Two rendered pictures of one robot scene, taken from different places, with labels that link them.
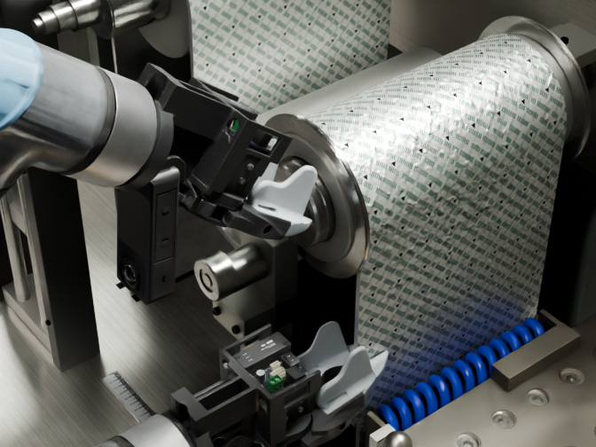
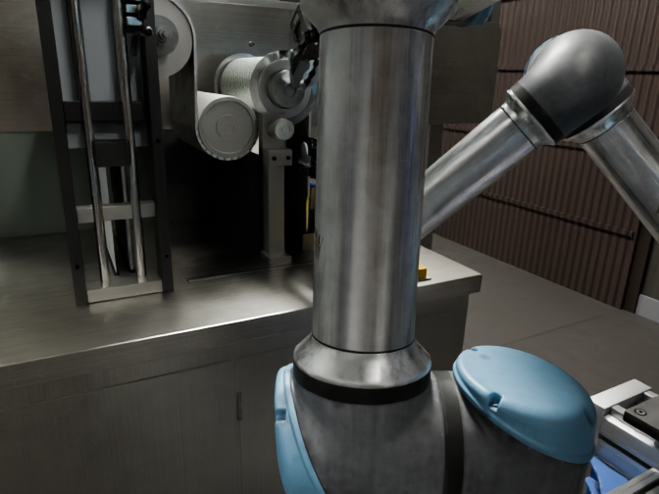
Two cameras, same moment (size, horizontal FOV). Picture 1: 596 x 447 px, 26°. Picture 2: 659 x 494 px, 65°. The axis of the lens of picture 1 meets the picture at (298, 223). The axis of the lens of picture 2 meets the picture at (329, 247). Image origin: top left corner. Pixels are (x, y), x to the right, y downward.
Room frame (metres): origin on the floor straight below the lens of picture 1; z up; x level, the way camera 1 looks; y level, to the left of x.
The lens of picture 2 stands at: (0.56, 1.07, 1.28)
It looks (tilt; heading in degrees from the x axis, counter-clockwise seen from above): 18 degrees down; 279
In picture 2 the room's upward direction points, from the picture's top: 2 degrees clockwise
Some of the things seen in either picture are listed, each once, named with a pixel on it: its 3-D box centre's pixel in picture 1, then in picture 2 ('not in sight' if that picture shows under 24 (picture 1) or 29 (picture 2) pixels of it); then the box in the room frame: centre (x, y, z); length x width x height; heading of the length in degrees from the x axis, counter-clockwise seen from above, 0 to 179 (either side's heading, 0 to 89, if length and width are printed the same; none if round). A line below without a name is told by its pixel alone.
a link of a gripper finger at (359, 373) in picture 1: (356, 370); not in sight; (0.78, -0.05, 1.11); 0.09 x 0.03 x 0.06; 126
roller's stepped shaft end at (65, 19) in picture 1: (65, 15); (163, 34); (0.99, 0.20, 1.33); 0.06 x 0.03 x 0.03; 127
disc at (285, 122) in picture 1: (311, 196); (284, 88); (0.84, -0.01, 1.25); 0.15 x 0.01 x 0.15; 37
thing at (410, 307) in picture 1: (454, 298); (287, 148); (0.87, -0.14, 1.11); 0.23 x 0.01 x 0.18; 127
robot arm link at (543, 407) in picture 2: not in sight; (508, 436); (0.47, 0.66, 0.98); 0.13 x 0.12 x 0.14; 9
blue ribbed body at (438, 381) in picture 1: (466, 375); not in sight; (0.85, -0.16, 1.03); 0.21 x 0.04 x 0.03; 127
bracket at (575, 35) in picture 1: (568, 45); not in sight; (1.03, -0.25, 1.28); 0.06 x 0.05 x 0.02; 127
